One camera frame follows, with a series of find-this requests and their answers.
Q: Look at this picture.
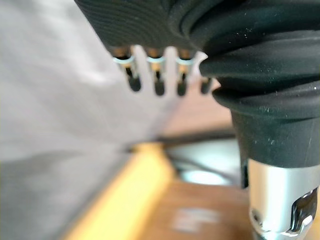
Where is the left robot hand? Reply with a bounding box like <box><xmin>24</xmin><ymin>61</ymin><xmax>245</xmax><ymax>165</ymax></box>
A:
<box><xmin>74</xmin><ymin>0</ymin><xmax>320</xmax><ymax>240</ymax></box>

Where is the yellow shelf beam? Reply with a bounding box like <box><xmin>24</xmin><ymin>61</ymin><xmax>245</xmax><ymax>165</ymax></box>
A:
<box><xmin>63</xmin><ymin>144</ymin><xmax>176</xmax><ymax>240</ymax></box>

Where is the white round object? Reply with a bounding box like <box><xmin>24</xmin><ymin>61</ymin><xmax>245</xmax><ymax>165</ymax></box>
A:
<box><xmin>164</xmin><ymin>142</ymin><xmax>242</xmax><ymax>186</ymax></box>

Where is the brown cardboard box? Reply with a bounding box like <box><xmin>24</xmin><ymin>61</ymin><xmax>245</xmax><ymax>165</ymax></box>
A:
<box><xmin>139</xmin><ymin>179</ymin><xmax>320</xmax><ymax>240</ymax></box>

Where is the white box label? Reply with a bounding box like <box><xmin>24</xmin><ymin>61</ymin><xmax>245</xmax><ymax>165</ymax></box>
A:
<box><xmin>172</xmin><ymin>207</ymin><xmax>221</xmax><ymax>232</ymax></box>

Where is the silver robot leg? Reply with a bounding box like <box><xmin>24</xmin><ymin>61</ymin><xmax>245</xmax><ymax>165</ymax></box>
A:
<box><xmin>0</xmin><ymin>0</ymin><xmax>179</xmax><ymax>240</ymax></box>

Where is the thick black cable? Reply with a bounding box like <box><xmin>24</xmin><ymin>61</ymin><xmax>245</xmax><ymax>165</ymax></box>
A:
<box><xmin>157</xmin><ymin>132</ymin><xmax>237</xmax><ymax>147</ymax></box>

